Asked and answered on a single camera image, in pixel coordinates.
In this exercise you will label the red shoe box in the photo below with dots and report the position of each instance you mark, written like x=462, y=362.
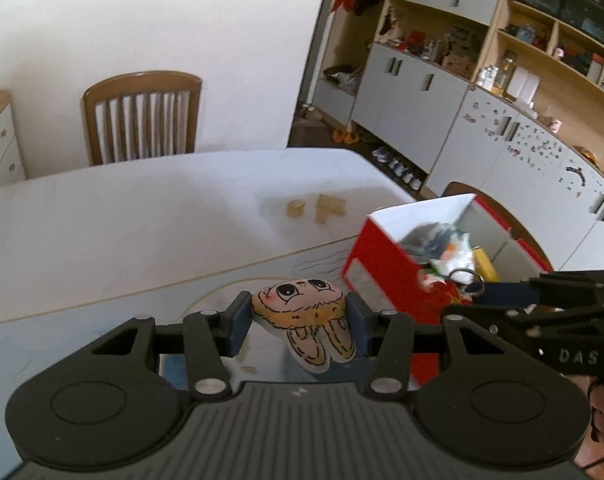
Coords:
x=382, y=260

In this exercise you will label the large white wall cabinet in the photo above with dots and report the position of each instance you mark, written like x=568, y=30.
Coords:
x=432, y=80

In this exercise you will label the wooden chair with plain back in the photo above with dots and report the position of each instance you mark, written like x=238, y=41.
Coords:
x=522, y=230

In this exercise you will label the white wet wipes packet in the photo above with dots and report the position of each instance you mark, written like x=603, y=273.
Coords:
x=432, y=237

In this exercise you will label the orange slippers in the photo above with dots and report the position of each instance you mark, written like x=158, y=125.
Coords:
x=345, y=135

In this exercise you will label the white sneakers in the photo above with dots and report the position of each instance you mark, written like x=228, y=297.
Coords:
x=399, y=167

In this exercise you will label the beige slippers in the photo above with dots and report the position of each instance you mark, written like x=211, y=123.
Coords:
x=313, y=111

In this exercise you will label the green snack packet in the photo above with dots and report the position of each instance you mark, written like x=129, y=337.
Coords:
x=452, y=260

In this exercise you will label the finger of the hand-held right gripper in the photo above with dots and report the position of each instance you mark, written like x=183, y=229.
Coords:
x=502, y=294
x=492, y=325

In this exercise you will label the doormat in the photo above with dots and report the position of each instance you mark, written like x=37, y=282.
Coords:
x=312, y=117

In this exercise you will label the red orange small toys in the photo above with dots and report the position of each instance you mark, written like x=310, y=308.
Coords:
x=439, y=292

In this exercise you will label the round blue patterned placemat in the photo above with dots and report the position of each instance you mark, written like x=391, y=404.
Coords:
x=267, y=355

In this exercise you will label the small wooden block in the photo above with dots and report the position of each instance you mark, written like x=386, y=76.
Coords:
x=296, y=208

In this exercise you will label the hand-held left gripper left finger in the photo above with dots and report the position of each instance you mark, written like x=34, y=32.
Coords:
x=239, y=321

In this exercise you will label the cream bunny plush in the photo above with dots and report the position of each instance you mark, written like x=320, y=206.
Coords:
x=302, y=305

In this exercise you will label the bag in cabinet niche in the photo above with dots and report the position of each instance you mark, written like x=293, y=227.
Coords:
x=342, y=79

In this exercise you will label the white side cabinet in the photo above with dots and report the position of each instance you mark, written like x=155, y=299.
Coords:
x=4, y=145

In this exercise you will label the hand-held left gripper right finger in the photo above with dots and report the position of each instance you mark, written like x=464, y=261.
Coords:
x=358, y=321

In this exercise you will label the wooden chair with slatted back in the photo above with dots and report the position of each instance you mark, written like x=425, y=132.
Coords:
x=141, y=87

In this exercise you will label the yellow box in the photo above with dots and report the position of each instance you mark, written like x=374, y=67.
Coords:
x=487, y=262

